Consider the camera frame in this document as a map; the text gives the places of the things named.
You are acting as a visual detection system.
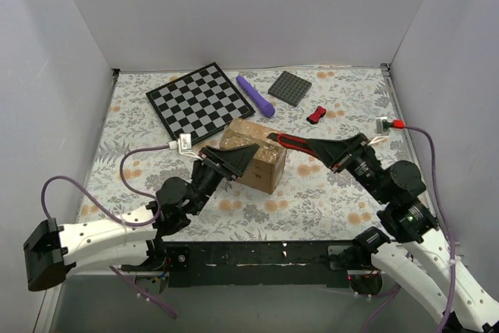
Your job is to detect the brown cardboard express box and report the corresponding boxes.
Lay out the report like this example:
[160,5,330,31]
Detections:
[219,119,287,194]

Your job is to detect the red black utility knife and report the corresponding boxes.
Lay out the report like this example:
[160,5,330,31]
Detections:
[267,133,319,159]

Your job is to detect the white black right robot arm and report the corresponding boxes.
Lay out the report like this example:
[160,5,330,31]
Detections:
[306,134,498,332]

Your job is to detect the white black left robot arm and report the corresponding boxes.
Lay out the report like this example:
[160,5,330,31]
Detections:
[23,143,259,292]

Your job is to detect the red black knife cap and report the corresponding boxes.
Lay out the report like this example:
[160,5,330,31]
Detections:
[306,106,327,125]

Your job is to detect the black white checkerboard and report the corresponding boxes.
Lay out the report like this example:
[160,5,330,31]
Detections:
[146,62,256,145]

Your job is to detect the dark grey studded baseplate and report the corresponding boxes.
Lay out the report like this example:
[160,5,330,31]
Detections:
[268,71,312,107]

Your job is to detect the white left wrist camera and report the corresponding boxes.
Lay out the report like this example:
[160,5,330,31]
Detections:
[168,133,202,160]

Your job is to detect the purple cylindrical handle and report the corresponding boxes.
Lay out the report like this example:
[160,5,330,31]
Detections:
[236,75,275,118]

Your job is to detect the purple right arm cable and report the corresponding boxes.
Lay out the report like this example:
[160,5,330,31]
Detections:
[360,124,457,333]

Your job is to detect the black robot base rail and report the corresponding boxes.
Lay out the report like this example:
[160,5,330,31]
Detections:
[120,239,391,299]

